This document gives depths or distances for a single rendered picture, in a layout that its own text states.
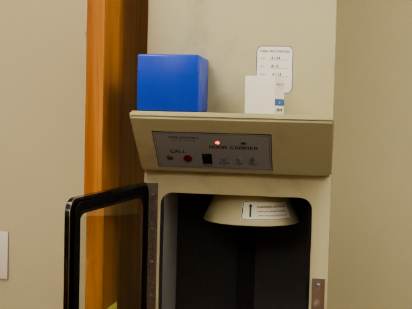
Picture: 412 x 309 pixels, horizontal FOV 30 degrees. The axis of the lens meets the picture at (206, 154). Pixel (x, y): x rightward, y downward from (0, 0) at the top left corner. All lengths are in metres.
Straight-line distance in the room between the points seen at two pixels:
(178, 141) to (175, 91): 0.08
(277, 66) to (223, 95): 0.10
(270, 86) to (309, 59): 0.11
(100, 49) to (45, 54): 0.59
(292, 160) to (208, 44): 0.25
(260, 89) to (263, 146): 0.09
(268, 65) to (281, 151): 0.16
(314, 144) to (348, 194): 0.53
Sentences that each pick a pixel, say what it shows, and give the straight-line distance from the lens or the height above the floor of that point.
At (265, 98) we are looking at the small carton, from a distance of 1.22.
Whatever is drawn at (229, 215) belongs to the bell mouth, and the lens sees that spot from 1.35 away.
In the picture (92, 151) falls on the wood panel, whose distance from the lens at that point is 1.27.
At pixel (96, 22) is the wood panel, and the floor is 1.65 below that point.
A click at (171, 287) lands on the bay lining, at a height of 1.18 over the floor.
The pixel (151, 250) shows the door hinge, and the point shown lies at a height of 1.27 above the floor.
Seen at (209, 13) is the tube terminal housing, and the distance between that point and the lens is 1.33.
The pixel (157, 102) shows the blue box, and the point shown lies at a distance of 1.22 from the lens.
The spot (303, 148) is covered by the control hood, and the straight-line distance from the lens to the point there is 1.23.
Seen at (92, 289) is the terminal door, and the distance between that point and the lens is 1.13.
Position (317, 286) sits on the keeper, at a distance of 1.33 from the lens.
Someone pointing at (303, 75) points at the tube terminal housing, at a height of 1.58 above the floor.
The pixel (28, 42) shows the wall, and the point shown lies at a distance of 1.87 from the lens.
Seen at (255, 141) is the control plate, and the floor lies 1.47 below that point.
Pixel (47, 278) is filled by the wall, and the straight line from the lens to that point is 1.88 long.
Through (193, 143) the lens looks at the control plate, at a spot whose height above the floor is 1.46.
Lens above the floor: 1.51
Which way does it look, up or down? 3 degrees down
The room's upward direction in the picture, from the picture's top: 1 degrees clockwise
